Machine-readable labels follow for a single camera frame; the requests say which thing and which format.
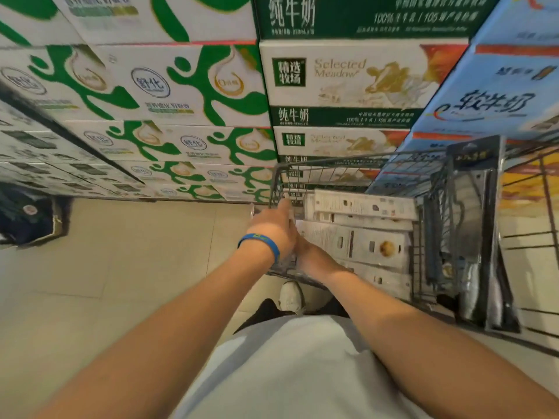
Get person's left hand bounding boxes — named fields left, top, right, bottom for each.
left=249, top=198, right=300, bottom=262

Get person's right hand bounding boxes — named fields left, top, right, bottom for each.
left=290, top=233, right=346, bottom=284

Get pile of white knife packets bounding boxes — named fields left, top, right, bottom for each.
left=295, top=189, right=420, bottom=301

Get grey wire shopping cart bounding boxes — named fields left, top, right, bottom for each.
left=249, top=134, right=559, bottom=358

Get black cleaver packets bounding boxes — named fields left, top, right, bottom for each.
left=445, top=134, right=523, bottom=335

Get person's right forearm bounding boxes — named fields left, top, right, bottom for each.
left=323, top=268, right=559, bottom=419

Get person's left forearm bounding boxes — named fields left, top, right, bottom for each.
left=37, top=246, right=278, bottom=419

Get dark cart seat panel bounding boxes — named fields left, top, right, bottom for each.
left=422, top=169, right=459, bottom=297

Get blue wristband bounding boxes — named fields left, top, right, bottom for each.
left=237, top=233, right=281, bottom=265

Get white left shoe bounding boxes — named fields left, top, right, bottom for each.
left=278, top=281, right=306, bottom=315

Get black shorts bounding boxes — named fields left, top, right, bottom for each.
left=233, top=296, right=350, bottom=336

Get white shirt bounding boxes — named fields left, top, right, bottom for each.
left=172, top=315, right=433, bottom=419

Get stack of green swirl cartons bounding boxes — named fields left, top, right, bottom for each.
left=0, top=0, right=278, bottom=204

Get stack of yellow cartons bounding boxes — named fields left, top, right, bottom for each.
left=497, top=152, right=559, bottom=223

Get stack of light blue cartons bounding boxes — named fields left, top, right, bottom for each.
left=366, top=0, right=559, bottom=197

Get dark cardboard box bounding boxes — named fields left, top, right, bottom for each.
left=0, top=183, right=70, bottom=247

